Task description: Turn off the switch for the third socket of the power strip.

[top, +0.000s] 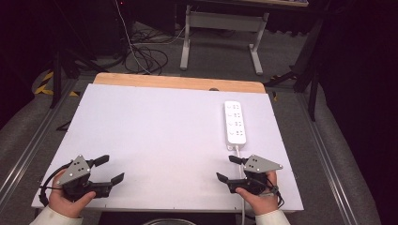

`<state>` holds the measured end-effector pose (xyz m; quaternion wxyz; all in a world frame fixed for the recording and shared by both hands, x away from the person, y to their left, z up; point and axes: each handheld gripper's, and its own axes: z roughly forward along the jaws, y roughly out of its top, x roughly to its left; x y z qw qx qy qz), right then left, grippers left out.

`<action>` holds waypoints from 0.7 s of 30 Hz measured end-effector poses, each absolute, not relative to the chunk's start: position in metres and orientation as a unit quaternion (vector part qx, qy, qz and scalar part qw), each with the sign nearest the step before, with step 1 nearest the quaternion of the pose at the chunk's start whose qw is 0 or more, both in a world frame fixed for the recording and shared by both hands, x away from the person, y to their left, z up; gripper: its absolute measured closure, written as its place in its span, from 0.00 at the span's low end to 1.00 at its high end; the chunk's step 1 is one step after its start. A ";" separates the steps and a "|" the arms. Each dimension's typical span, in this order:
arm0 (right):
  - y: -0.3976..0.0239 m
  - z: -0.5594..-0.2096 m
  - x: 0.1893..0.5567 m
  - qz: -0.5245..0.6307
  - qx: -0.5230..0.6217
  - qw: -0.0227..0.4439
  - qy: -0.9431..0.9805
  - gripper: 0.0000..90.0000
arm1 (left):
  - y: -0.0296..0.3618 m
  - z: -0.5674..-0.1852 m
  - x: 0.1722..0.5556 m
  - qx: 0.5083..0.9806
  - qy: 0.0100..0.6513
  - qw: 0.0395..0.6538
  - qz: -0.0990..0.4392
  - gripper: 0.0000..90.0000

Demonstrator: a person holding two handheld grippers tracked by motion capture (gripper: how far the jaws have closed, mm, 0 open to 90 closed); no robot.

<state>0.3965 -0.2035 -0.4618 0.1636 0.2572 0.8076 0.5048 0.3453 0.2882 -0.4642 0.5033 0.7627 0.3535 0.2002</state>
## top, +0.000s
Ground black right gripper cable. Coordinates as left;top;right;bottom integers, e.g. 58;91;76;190
266;177;285;209

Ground white metal table frame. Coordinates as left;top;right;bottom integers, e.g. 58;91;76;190
178;0;311;76

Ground person's right hand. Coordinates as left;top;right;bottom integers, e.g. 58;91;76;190
235;171;280;216

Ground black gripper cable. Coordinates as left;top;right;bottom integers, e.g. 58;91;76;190
266;177;285;209
38;162;74;207

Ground white floor cable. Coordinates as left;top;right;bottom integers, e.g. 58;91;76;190
115;0;153;75

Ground grey round bowl rim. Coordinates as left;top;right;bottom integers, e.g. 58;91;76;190
142;217;197;225

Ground yellow black floor tape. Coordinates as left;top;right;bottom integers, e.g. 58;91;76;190
33;70;80;98

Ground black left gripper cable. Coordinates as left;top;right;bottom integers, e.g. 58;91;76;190
38;162;74;207

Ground white board table cover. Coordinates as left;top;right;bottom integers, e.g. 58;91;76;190
31;82;305;214

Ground white power strip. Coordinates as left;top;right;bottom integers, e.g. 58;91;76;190
223;100;248;151

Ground black floor cables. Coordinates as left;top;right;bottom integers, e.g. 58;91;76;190
123;29;170;76

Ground white power strip cable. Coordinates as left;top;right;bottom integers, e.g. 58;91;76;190
234;144;247;225

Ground aluminium floor rail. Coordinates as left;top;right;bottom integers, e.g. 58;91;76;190
295;93;360;225
0;78;79;201

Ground wooden table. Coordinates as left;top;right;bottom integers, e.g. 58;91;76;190
93;72;267;94

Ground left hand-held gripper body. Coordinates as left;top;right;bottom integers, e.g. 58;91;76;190
56;155;114;202

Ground black metal stand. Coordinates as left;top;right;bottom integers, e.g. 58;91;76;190
50;0;104;110
264;18;327;123

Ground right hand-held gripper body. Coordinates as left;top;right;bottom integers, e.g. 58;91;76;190
227;154;283;195

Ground person's left hand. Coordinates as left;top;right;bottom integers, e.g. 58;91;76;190
48;170;97;218

